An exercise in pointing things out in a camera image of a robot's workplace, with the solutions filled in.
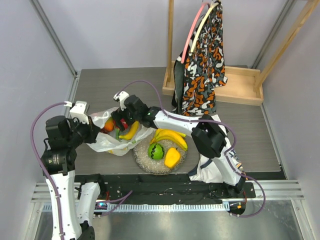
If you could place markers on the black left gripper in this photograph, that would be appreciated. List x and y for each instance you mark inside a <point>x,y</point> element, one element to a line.
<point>92,129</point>

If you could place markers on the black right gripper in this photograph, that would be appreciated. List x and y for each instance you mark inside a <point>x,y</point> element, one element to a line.
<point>122,117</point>

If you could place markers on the white plastic bag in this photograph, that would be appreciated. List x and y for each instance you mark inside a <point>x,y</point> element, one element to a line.
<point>110,142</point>

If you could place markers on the green fake watermelon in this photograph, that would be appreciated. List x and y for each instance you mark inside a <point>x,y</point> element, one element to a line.
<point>156,151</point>

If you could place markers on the yellow fake banana bunch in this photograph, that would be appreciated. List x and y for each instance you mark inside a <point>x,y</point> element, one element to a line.
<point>170,135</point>

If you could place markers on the yellow fake bell pepper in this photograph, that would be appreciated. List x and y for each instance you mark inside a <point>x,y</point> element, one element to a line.
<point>172,158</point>

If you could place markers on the red fake dragon fruit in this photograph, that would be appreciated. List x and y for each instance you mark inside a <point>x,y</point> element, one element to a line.
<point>123,123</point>

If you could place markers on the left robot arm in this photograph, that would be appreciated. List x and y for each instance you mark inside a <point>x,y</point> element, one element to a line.
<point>72,207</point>

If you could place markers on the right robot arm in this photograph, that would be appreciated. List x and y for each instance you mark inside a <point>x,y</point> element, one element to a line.
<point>208,135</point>

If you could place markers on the single yellow fake banana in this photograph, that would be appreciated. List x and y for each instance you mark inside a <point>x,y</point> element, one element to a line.
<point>131,133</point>

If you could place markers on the fake orange fruit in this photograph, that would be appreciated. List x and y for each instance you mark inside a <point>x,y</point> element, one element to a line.
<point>109,125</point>

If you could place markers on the zebra striped garment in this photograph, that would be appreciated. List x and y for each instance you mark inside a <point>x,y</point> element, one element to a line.
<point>179,79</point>

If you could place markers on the round glass plate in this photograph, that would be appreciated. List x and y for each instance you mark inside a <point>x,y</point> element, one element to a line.
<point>155,167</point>

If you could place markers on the camouflage patterned garment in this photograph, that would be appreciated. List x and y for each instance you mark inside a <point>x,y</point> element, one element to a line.
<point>204,65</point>

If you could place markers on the white navy-trimmed tank top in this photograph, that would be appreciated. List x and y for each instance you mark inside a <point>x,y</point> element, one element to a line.
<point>213,170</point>

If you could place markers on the wooden clothes rack base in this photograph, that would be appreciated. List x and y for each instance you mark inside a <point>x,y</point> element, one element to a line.
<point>244,84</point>

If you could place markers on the pink clothes hanger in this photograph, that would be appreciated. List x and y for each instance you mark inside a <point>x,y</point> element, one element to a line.
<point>196,18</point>

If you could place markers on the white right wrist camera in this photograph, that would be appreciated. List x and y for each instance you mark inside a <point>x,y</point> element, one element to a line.
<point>120,97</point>

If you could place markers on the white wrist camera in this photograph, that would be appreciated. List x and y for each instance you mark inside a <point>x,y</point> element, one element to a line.
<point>120,97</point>
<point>78,110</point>

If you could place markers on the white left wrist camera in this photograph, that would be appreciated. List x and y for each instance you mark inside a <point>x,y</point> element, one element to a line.
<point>78,110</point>

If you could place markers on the white slotted cable duct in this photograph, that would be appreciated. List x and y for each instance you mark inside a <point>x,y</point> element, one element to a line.
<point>134,208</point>

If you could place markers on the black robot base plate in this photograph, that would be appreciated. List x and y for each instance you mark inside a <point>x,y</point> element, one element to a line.
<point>168,190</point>

